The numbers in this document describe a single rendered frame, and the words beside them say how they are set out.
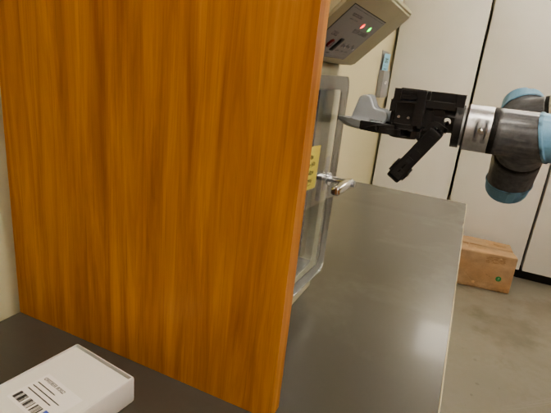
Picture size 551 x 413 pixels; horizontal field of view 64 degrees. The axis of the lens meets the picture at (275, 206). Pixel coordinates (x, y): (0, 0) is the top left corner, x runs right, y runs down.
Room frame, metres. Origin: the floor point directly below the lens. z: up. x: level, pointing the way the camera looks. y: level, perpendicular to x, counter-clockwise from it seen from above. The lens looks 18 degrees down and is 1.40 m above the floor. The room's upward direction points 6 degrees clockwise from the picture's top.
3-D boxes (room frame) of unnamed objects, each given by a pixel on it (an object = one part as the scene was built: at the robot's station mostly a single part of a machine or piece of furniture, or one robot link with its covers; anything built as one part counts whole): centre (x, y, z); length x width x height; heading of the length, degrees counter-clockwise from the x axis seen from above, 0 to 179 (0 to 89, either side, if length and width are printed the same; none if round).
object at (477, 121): (0.74, -0.31, 1.33); 0.08 x 0.05 x 0.08; 157
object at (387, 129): (0.78, -0.18, 1.31); 0.09 x 0.05 x 0.02; 67
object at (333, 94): (0.73, -0.05, 1.19); 0.30 x 0.01 x 0.40; 155
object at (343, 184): (0.78, -0.10, 1.20); 0.10 x 0.05 x 0.03; 155
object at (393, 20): (0.72, -0.09, 1.46); 0.32 x 0.11 x 0.10; 157
